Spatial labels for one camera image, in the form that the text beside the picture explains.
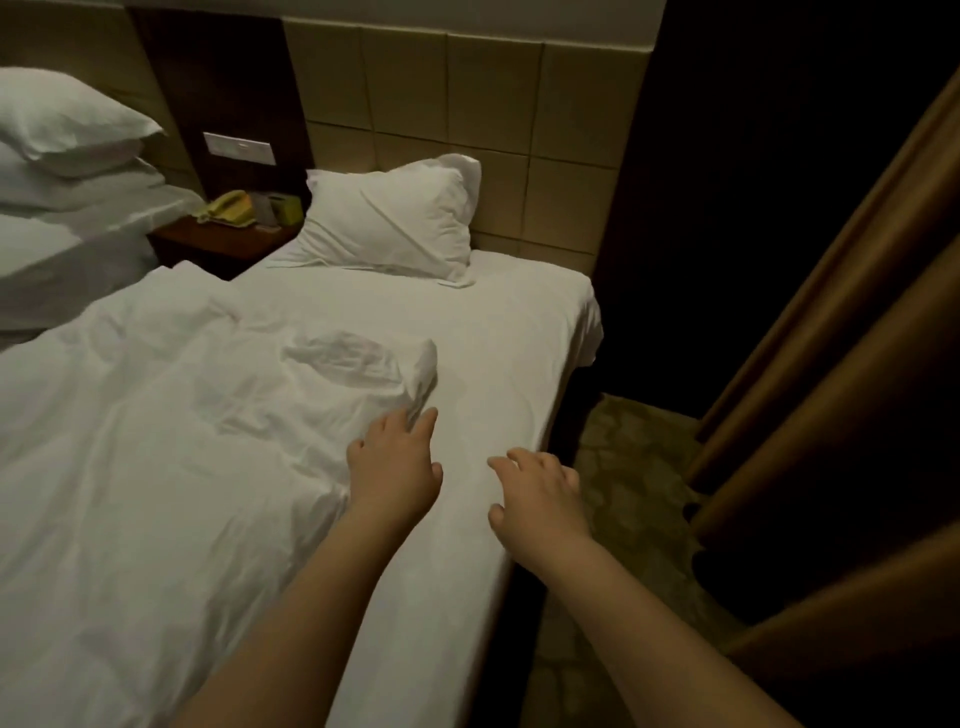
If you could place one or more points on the beige telephone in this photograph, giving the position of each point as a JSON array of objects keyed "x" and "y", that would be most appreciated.
[{"x": 228, "y": 207}]

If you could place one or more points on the white duvet cover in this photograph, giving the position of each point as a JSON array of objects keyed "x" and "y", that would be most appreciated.
[{"x": 75, "y": 117}]

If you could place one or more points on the person's left forearm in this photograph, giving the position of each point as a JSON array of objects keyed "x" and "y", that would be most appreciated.
[{"x": 300, "y": 645}]

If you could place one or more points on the white duvet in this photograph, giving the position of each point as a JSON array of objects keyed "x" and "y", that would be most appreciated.
[{"x": 165, "y": 450}]

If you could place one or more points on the person's left hand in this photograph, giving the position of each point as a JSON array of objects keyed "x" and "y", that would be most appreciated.
[{"x": 398, "y": 473}]

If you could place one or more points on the person's right hand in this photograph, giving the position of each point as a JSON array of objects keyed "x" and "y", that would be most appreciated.
[{"x": 540, "y": 510}]

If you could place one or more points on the white wall switch panel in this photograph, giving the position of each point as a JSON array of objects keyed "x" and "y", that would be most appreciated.
[{"x": 240, "y": 147}]

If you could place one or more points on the white pillow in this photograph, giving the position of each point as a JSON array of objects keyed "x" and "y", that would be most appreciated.
[
  {"x": 390, "y": 218},
  {"x": 75, "y": 180}
]

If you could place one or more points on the dark wooden nightstand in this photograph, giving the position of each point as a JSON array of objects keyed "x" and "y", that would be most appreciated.
[{"x": 218, "y": 240}]

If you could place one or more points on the white bed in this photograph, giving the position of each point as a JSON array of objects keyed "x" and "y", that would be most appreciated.
[
  {"x": 480, "y": 390},
  {"x": 75, "y": 255}
]

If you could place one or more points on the dark tissue box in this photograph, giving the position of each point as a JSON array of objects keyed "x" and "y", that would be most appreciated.
[{"x": 285, "y": 209}]

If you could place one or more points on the brown curtain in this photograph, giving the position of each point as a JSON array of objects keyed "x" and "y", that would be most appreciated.
[{"x": 855, "y": 405}]

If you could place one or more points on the tan padded headboard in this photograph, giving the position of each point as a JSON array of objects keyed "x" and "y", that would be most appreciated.
[
  {"x": 480, "y": 105},
  {"x": 90, "y": 45}
]

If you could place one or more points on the person's right forearm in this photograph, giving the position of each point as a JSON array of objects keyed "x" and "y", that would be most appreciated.
[{"x": 660, "y": 653}]

